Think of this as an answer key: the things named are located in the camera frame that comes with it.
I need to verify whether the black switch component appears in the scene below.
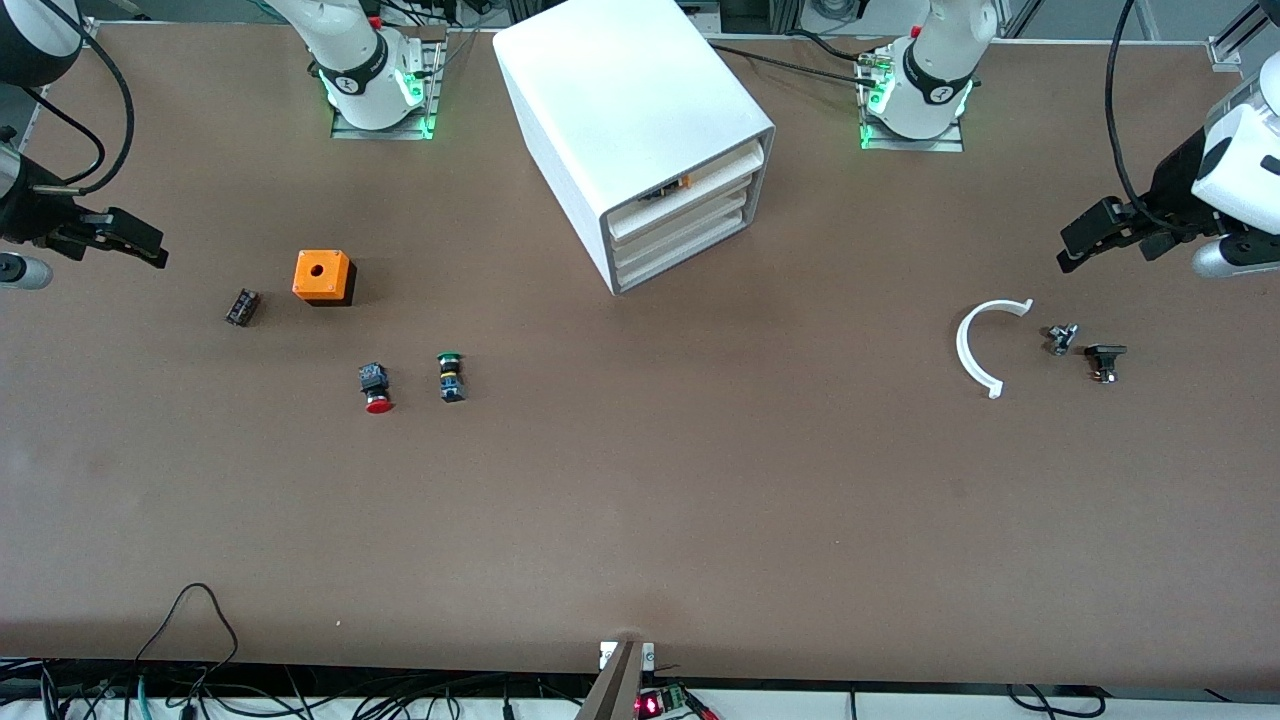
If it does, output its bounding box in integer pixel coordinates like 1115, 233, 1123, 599
1084, 343, 1129, 385

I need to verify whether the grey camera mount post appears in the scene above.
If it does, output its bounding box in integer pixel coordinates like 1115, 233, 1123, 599
574, 640, 657, 720

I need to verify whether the aluminium frame profile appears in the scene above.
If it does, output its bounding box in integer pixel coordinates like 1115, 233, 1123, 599
1207, 0, 1280, 71

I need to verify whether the red mushroom push button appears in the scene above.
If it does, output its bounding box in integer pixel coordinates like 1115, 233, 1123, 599
359, 362, 395, 416

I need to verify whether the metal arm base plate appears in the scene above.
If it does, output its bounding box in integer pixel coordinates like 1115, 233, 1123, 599
856, 48, 967, 154
329, 38, 447, 142

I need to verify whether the black looped cable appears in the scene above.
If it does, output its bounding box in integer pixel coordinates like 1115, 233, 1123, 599
133, 582, 241, 701

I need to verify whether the circuit board with red display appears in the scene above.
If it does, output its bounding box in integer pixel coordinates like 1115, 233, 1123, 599
634, 680, 701, 720

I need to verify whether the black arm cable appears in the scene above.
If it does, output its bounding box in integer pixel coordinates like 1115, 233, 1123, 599
1103, 0, 1161, 226
20, 0, 137, 197

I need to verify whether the orange box with hole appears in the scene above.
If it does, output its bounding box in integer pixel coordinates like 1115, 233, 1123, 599
292, 249, 357, 308

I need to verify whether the white curved plastic bracket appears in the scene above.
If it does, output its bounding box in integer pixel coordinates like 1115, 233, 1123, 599
955, 297, 1035, 400

